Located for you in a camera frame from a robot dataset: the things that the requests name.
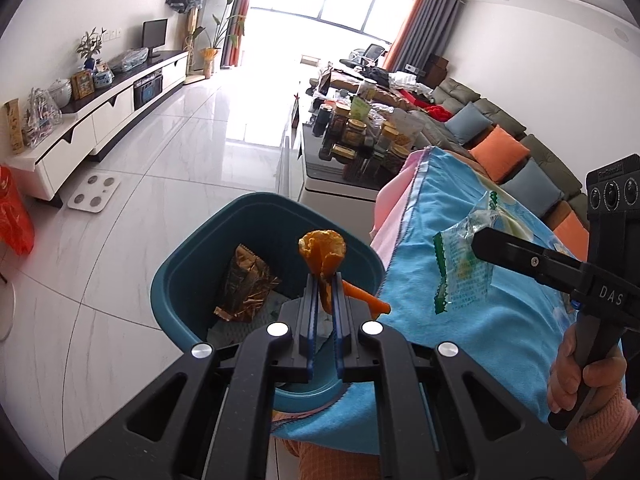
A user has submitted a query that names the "gold foil wrapper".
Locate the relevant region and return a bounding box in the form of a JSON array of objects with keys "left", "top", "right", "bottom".
[{"left": 214, "top": 244, "right": 282, "bottom": 323}]

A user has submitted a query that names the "small potted plant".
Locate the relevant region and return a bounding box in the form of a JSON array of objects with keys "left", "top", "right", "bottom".
[{"left": 76, "top": 27, "right": 107, "bottom": 69}]

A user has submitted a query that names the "large window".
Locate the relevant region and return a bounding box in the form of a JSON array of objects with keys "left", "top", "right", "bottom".
[{"left": 250, "top": 0, "right": 422, "bottom": 47}]

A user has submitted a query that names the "blue printed blanket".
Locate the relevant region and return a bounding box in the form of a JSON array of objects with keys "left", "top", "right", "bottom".
[{"left": 272, "top": 146, "right": 623, "bottom": 456}]

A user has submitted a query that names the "blue grey cushion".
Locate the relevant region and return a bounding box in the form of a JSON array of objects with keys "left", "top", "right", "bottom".
[
  {"left": 445, "top": 101, "right": 494, "bottom": 147},
  {"left": 500, "top": 157, "right": 567, "bottom": 219}
]

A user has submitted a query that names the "picture frame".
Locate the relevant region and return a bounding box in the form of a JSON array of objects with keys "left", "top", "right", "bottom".
[{"left": 71, "top": 70, "right": 96, "bottom": 102}]

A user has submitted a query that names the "grey green sofa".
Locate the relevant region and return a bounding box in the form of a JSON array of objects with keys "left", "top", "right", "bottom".
[{"left": 400, "top": 77, "right": 592, "bottom": 261}]

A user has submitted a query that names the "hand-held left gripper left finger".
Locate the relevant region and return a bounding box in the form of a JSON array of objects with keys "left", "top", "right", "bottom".
[{"left": 59, "top": 272, "right": 321, "bottom": 480}]

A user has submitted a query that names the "pile of clothes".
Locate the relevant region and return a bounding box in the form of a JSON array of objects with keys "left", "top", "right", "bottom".
[{"left": 385, "top": 70, "right": 452, "bottom": 122}]

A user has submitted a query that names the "orange cushion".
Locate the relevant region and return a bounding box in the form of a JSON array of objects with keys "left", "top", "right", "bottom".
[
  {"left": 470, "top": 126, "right": 532, "bottom": 184},
  {"left": 552, "top": 212, "right": 592, "bottom": 262}
]

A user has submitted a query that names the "white ceramic jar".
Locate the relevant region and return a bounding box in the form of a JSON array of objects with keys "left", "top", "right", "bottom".
[{"left": 47, "top": 78, "right": 74, "bottom": 109}]

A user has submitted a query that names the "white black TV cabinet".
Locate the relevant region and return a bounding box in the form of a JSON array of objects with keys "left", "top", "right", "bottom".
[{"left": 7, "top": 50, "right": 191, "bottom": 207}]

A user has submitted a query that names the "orange grey curtain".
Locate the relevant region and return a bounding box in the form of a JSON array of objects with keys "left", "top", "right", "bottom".
[
  {"left": 220, "top": 0, "right": 257, "bottom": 69},
  {"left": 382, "top": 0, "right": 467, "bottom": 74}
]

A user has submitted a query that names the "person's right hand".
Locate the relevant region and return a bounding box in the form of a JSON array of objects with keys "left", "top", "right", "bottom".
[{"left": 546, "top": 327, "right": 630, "bottom": 416}]

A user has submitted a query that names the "black monitor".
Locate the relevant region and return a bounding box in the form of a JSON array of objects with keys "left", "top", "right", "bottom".
[{"left": 142, "top": 18, "right": 169, "bottom": 58}]

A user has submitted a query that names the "tall leafy plant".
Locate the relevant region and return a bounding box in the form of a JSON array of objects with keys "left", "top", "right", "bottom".
[{"left": 192, "top": 0, "right": 247, "bottom": 79}]

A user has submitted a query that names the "person's right forearm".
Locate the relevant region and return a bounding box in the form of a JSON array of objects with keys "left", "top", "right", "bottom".
[{"left": 565, "top": 387, "right": 640, "bottom": 480}]

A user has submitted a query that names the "office chair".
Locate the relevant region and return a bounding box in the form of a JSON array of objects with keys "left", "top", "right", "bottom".
[{"left": 340, "top": 44, "right": 389, "bottom": 69}]

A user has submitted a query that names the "orange peel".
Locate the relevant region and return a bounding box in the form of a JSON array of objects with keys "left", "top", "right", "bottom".
[{"left": 298, "top": 229, "right": 392, "bottom": 321}]

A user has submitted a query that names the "coffee table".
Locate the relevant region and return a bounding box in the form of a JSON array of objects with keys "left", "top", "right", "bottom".
[{"left": 299, "top": 105, "right": 417, "bottom": 207}]

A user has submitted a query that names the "red plastic bag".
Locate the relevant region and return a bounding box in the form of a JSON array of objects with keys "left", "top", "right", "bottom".
[{"left": 0, "top": 165, "right": 36, "bottom": 256}]

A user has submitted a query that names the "white bathroom scale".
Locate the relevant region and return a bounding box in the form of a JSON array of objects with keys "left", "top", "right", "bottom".
[{"left": 67, "top": 175, "right": 122, "bottom": 212}]

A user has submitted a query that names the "clear bag of items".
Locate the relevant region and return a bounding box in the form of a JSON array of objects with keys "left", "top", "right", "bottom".
[{"left": 22, "top": 87, "right": 64, "bottom": 149}]

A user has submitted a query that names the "yellow box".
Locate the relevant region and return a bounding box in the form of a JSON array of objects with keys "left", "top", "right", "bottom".
[{"left": 4, "top": 100, "right": 27, "bottom": 156}]

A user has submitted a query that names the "pink blanket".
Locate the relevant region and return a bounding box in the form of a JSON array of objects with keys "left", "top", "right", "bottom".
[{"left": 370, "top": 150, "right": 432, "bottom": 242}]

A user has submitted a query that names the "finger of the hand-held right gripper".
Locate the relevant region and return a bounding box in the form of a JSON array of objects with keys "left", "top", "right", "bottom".
[{"left": 470, "top": 226, "right": 589, "bottom": 301}]

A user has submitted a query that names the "person's leg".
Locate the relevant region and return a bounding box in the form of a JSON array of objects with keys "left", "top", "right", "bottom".
[{"left": 284, "top": 439, "right": 382, "bottom": 480}]

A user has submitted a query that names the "clear green plastic packet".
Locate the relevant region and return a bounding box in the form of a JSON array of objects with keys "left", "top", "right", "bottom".
[{"left": 432, "top": 191, "right": 506, "bottom": 316}]

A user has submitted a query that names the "clear plastic bag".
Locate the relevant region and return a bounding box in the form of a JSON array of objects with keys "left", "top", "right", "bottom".
[{"left": 107, "top": 47, "right": 151, "bottom": 74}]

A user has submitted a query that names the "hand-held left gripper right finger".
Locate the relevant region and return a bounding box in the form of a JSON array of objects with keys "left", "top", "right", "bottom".
[{"left": 331, "top": 272, "right": 587, "bottom": 480}]

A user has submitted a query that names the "cluster of glass jars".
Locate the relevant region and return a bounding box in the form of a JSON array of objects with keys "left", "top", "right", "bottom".
[{"left": 312, "top": 100, "right": 417, "bottom": 181}]

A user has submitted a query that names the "teal trash bin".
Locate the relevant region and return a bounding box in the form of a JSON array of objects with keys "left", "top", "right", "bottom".
[{"left": 150, "top": 191, "right": 387, "bottom": 413}]

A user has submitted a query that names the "white standing air conditioner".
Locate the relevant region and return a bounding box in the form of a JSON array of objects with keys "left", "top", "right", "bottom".
[{"left": 192, "top": 0, "right": 237, "bottom": 63}]

